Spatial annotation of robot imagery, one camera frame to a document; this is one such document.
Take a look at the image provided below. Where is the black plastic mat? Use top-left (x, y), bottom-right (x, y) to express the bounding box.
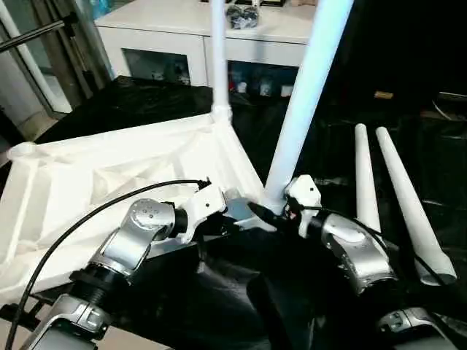
top-left (0, 73), bottom-right (467, 350)

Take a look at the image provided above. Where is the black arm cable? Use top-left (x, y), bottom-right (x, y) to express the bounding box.
top-left (3, 179), bottom-right (214, 350)
top-left (303, 206), bottom-right (449, 285)

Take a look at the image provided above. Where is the grey metal pole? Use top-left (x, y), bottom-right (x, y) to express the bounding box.
top-left (0, 15), bottom-right (77, 53)

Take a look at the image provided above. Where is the white plastic table leg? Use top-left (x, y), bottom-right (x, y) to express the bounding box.
top-left (374, 126), bottom-right (458, 287)
top-left (209, 0), bottom-right (234, 125)
top-left (354, 123), bottom-right (382, 236)
top-left (260, 0), bottom-right (356, 214)

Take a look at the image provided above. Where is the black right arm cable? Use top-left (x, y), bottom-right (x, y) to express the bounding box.
top-left (303, 206), bottom-right (449, 285)

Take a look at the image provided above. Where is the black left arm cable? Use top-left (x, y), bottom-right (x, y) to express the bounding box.
top-left (3, 179), bottom-right (214, 350)

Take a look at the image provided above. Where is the black flat device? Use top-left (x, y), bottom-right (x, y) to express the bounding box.
top-left (436, 90), bottom-right (467, 107)

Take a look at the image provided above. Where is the grey curtain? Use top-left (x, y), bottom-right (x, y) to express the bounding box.
top-left (33, 0), bottom-right (117, 92)

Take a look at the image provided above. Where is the grey bundle on cabinet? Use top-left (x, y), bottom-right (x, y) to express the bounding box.
top-left (225, 4), bottom-right (262, 31)

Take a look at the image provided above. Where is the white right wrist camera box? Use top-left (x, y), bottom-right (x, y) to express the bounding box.
top-left (284, 174), bottom-right (323, 238)

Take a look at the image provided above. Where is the black tall cabinet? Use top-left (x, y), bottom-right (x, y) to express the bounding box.
top-left (323, 0), bottom-right (467, 110)

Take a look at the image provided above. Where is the white cabinet with glass doors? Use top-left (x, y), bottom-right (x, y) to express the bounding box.
top-left (93, 0), bottom-right (322, 99)

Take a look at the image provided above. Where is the black tripod stand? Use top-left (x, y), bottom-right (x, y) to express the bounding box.
top-left (0, 303), bottom-right (41, 329)

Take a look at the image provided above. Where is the white plastic table top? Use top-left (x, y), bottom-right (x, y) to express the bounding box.
top-left (0, 109), bottom-right (277, 306)

